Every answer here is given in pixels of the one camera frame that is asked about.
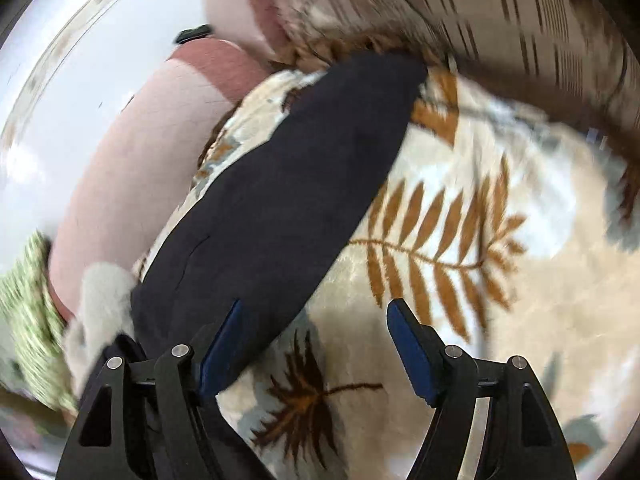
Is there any green checked cloth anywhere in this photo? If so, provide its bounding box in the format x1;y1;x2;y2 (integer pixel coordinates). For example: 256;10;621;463
0;230;78;411

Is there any striped floral sofa cushion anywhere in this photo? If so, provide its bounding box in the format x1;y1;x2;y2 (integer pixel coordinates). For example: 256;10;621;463
260;0;640;126

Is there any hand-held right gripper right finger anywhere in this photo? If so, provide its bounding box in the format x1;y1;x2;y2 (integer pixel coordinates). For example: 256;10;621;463
386;298;578;480

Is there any white fluffy cloth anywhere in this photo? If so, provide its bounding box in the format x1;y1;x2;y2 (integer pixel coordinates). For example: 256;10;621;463
65;262;138;396

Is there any pink sofa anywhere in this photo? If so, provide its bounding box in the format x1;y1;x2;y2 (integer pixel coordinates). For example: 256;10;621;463
47;0;296;323

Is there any leaf print plush blanket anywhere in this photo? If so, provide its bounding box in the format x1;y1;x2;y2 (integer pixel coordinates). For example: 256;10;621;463
135;67;640;480

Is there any small black object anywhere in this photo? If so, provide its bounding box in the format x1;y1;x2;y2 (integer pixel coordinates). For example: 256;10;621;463
177;25;213;44

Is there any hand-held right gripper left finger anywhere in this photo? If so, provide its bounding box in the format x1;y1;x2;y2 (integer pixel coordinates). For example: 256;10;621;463
55;299;276;480

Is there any black garment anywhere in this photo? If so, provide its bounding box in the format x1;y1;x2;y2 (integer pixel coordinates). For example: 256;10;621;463
131;51;429;403

